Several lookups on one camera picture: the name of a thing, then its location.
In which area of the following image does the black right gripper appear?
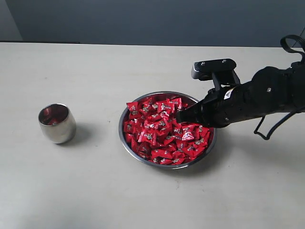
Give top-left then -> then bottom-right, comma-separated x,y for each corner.
175,82 -> 262,128

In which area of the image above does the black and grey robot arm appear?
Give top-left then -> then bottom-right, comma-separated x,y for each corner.
176,59 -> 305,128

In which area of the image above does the steel bowl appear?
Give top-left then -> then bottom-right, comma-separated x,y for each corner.
118,91 -> 218,170

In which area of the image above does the pile of red wrapped candies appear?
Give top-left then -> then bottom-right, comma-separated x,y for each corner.
123,96 -> 211,165

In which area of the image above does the stainless steel cup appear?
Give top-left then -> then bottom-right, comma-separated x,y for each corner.
38,104 -> 76,144

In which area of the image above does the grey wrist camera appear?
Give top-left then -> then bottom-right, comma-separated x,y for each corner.
191,59 -> 240,87

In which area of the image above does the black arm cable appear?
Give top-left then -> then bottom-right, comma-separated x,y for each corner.
253,34 -> 305,141

